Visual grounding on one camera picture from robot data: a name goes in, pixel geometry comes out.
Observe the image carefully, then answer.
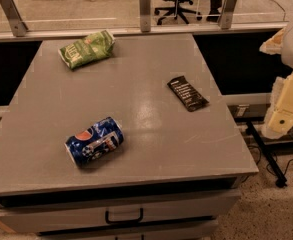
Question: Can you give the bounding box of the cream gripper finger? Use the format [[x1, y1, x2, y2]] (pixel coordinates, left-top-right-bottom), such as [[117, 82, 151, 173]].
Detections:
[[259, 28, 285, 55], [261, 73, 293, 139]]

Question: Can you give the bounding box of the green jalapeno chip bag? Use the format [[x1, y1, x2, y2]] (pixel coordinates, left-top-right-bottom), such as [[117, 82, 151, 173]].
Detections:
[[58, 30, 115, 70]]

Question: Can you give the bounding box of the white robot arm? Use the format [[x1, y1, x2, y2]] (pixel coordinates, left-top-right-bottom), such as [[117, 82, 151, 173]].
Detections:
[[259, 21, 293, 139]]

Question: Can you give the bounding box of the black stand leg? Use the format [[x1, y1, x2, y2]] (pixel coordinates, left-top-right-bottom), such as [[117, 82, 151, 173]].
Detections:
[[246, 121, 287, 188]]

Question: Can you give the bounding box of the upper grey drawer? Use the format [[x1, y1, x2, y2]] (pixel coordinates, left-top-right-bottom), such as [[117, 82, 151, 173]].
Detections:
[[0, 189, 241, 233]]

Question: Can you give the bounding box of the grey drawer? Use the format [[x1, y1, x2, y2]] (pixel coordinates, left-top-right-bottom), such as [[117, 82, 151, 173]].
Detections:
[[38, 220, 218, 240], [0, 189, 241, 233]]

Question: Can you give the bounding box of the lower grey drawer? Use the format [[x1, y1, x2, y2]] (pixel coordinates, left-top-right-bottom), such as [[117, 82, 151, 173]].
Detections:
[[38, 220, 218, 240]]

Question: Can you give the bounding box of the blue pepsi soda can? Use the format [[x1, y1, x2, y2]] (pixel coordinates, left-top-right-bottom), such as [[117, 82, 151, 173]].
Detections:
[[65, 117, 124, 167]]

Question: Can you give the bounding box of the black floor cable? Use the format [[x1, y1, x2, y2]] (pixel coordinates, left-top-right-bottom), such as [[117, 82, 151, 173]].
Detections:
[[247, 143, 293, 178]]

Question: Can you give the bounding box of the right metal bracket post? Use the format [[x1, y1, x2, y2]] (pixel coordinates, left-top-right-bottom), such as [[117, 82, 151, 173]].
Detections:
[[218, 0, 237, 29]]

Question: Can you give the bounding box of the metal bracket post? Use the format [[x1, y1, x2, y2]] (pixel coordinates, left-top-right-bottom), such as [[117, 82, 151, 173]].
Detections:
[[0, 0, 28, 37], [139, 0, 151, 33], [218, 0, 237, 29]]

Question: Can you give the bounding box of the middle metal bracket post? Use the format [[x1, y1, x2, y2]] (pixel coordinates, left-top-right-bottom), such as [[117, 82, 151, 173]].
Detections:
[[139, 0, 151, 33]]

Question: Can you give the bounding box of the black drawer handle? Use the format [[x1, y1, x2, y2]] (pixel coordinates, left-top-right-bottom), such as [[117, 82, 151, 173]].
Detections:
[[104, 208, 144, 225]]

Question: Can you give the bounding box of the left metal bracket post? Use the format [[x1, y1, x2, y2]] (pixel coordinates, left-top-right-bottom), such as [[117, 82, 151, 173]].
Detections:
[[0, 0, 28, 37]]

